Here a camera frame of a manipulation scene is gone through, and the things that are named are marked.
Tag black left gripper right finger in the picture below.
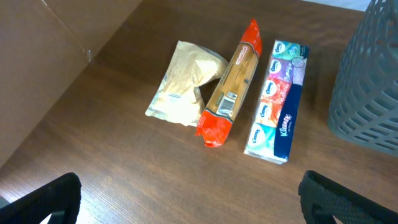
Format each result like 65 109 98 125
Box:
298 170 397 224

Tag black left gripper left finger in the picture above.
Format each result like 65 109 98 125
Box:
1 172 81 224

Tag grey plastic basket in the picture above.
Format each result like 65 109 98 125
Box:
328 0 397 156

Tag Kleenex tissue multipack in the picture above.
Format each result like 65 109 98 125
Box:
244 40 309 164

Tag spaghetti packet red ends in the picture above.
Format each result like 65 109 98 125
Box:
196 19 262 147

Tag beige grain bag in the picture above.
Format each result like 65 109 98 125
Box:
145 40 228 127

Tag brown cardboard panel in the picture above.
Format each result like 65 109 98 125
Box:
1 0 140 162

